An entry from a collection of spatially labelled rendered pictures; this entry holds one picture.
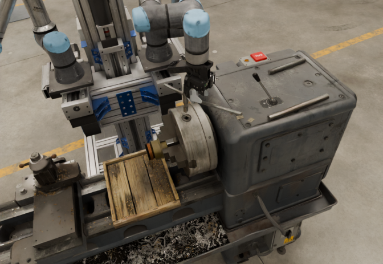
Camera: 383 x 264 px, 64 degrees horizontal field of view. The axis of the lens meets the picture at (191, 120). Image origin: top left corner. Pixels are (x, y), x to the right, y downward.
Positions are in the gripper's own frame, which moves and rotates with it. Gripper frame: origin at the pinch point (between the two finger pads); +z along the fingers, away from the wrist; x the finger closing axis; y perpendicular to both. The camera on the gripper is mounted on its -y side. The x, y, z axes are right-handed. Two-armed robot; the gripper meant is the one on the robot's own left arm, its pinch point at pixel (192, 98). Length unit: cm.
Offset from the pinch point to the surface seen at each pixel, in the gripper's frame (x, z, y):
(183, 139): -8.2, 15.7, 1.0
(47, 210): -57, 39, -35
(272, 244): 10, 107, 48
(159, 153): -13.5, 27.0, -8.3
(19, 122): -7, 159, -216
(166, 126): -3.9, 21.6, -12.0
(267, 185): 11, 49, 34
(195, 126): -1.4, 14.1, 1.8
